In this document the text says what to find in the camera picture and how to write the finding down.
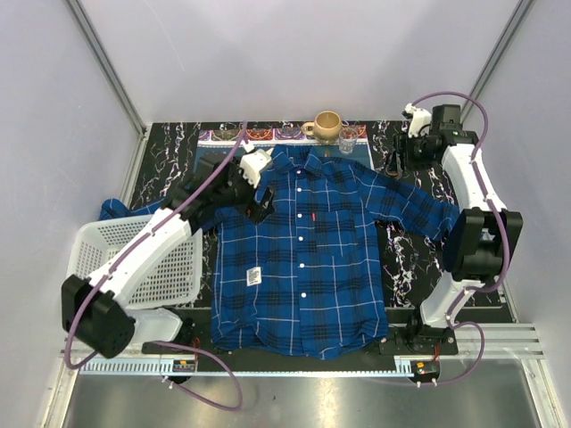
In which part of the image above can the blue plaid shirt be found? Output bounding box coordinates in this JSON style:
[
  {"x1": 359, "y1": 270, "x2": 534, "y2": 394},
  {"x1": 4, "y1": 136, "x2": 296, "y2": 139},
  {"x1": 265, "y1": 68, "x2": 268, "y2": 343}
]
[{"x1": 97, "y1": 144, "x2": 460, "y2": 360}]

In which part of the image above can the small clear glass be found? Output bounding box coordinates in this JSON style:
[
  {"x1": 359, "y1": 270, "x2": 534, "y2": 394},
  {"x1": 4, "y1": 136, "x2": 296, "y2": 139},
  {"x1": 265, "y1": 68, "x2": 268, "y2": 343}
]
[{"x1": 338, "y1": 127, "x2": 359, "y2": 155}]

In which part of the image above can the blue patterned placemat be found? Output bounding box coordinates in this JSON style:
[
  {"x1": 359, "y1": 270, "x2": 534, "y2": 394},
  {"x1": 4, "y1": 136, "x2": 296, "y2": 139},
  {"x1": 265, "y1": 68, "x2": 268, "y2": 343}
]
[{"x1": 190, "y1": 122, "x2": 376, "y2": 184}]

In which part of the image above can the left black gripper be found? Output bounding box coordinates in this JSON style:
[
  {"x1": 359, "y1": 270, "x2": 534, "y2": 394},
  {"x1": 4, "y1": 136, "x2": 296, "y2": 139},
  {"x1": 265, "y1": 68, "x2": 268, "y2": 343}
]
[{"x1": 213, "y1": 157, "x2": 275, "y2": 224}]

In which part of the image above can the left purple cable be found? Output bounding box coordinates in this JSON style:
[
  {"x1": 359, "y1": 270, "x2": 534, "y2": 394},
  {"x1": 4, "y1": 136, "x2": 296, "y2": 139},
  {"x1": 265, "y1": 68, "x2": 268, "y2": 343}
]
[{"x1": 64, "y1": 119, "x2": 244, "y2": 411}]

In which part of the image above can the tan ceramic mug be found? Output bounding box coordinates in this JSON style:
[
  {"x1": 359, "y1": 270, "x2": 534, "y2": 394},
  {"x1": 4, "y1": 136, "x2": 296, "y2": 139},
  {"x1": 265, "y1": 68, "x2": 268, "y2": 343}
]
[{"x1": 301, "y1": 111, "x2": 343, "y2": 144}]

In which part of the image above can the purple cable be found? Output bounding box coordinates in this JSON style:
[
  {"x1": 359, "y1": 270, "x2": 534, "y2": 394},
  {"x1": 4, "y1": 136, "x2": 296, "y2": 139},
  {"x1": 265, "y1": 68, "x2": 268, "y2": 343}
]
[
  {"x1": 369, "y1": 91, "x2": 512, "y2": 387},
  {"x1": 64, "y1": 119, "x2": 244, "y2": 411}
]

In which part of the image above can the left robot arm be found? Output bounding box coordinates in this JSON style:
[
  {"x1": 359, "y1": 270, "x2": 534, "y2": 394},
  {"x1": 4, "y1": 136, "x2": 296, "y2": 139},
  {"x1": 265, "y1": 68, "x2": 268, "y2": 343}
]
[{"x1": 62, "y1": 149, "x2": 274, "y2": 358}]

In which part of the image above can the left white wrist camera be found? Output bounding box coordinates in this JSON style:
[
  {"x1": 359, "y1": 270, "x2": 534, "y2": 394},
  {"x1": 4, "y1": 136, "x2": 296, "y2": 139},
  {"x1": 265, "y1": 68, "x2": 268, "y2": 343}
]
[{"x1": 239, "y1": 149, "x2": 272, "y2": 188}]

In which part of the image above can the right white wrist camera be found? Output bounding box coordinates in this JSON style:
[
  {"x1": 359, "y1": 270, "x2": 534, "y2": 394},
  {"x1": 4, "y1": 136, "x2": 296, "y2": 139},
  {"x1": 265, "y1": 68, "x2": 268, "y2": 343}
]
[{"x1": 402, "y1": 103, "x2": 432, "y2": 138}]

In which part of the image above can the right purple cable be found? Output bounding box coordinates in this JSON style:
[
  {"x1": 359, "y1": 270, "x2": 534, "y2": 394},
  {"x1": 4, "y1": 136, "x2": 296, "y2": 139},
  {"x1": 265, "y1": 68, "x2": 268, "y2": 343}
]
[{"x1": 369, "y1": 91, "x2": 512, "y2": 387}]

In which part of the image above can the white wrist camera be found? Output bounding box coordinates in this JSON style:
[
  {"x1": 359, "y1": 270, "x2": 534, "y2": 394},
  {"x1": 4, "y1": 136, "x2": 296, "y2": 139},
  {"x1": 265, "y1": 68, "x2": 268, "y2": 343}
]
[
  {"x1": 402, "y1": 103, "x2": 432, "y2": 138},
  {"x1": 239, "y1": 149, "x2": 272, "y2": 188}
]

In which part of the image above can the white plastic basket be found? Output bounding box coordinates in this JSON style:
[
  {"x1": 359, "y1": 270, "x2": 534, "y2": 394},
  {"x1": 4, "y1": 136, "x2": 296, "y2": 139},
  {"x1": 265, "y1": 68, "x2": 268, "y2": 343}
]
[{"x1": 66, "y1": 213, "x2": 203, "y2": 311}]

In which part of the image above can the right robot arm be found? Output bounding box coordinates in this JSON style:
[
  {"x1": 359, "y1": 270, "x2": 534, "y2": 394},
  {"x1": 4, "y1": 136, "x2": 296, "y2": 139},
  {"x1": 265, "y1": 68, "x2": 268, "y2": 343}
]
[{"x1": 379, "y1": 103, "x2": 523, "y2": 355}]

